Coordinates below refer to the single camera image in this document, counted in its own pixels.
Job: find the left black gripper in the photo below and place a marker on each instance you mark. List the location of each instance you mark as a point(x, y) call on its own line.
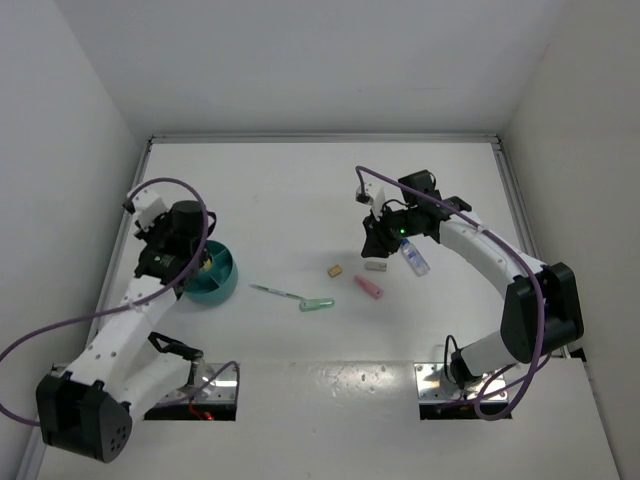
point(147, 236)

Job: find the clear blue spray bottle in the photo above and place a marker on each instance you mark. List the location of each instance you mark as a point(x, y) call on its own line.
point(414, 258)

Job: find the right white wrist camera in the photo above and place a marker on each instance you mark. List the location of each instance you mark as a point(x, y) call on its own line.
point(371, 194)

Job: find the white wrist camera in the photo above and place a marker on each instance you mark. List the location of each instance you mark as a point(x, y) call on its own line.
point(371, 194)
point(146, 206)

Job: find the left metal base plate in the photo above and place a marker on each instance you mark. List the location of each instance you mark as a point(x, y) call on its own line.
point(213, 384)

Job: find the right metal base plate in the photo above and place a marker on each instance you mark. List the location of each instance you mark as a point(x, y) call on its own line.
point(433, 388)

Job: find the green transparent stapler case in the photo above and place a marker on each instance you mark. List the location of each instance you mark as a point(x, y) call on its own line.
point(309, 305)

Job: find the metal base plate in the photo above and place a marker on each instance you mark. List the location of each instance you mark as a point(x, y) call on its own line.
point(433, 388)
point(213, 384)

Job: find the small tan eraser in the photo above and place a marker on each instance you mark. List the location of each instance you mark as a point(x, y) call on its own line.
point(334, 271)

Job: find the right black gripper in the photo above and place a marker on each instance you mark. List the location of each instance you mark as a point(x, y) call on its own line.
point(377, 242)

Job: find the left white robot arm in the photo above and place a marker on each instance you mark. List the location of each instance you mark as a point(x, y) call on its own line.
point(128, 368)

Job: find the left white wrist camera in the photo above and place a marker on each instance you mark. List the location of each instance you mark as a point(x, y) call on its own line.
point(146, 206)

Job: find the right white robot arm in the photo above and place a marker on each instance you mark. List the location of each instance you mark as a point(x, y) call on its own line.
point(541, 311)

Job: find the beige eraser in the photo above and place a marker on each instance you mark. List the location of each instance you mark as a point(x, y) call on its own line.
point(376, 266)

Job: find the teal divided round container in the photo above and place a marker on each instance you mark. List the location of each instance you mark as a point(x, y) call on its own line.
point(215, 283)

